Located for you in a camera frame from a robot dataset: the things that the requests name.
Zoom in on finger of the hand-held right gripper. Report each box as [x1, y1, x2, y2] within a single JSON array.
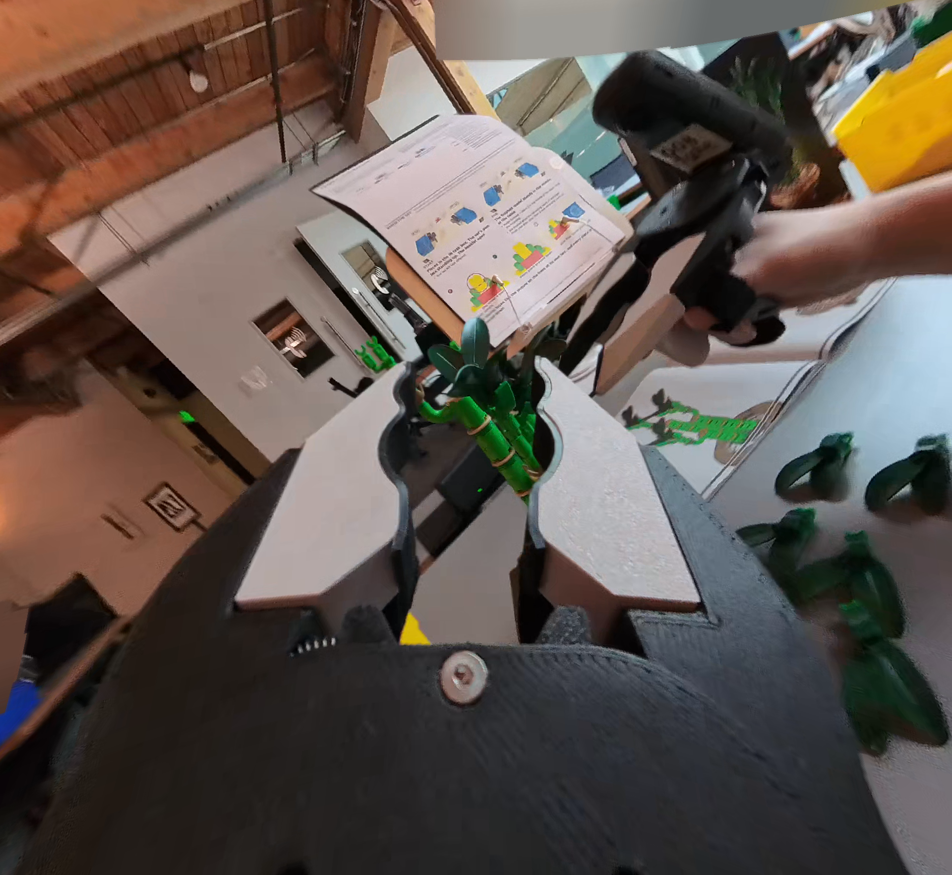
[[558, 253, 657, 379], [594, 234, 709, 396]]

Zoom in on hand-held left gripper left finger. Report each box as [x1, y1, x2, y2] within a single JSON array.
[[235, 362, 419, 634]]

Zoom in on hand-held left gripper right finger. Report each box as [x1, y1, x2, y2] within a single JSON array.
[[512, 356, 703, 641]]

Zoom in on lego bamboo plant model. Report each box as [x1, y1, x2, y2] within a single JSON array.
[[356, 317, 570, 505]]

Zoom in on leafy green lego branch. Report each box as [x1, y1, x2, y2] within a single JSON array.
[[427, 317, 568, 400]]

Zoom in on dark green lego leaf piece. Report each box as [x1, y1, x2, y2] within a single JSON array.
[[865, 435, 952, 515], [736, 506, 819, 578], [773, 432, 855, 500], [792, 531, 907, 638], [839, 600, 949, 755]]

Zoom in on person's right forearm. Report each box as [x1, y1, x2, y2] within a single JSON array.
[[840, 172, 952, 299]]

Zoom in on lego instruction booklet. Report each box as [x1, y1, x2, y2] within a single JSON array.
[[617, 362, 827, 500]]

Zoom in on dark lego set box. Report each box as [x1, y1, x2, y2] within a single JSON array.
[[732, 34, 849, 210]]

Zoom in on person's right hand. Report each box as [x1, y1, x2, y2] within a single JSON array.
[[732, 199, 867, 312]]

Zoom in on tag sign on black stand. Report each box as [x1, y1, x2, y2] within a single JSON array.
[[141, 481, 203, 535]]

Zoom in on window with phone icon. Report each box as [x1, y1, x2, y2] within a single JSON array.
[[253, 298, 336, 379]]

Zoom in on printed instruction sheet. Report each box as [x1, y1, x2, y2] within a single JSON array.
[[308, 112, 626, 348]]

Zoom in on wooden document stand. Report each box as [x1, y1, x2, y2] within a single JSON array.
[[385, 216, 641, 355]]

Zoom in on blue object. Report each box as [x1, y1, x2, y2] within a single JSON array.
[[0, 674, 42, 742]]

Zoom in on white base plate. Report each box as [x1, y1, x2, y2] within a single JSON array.
[[640, 278, 897, 388]]

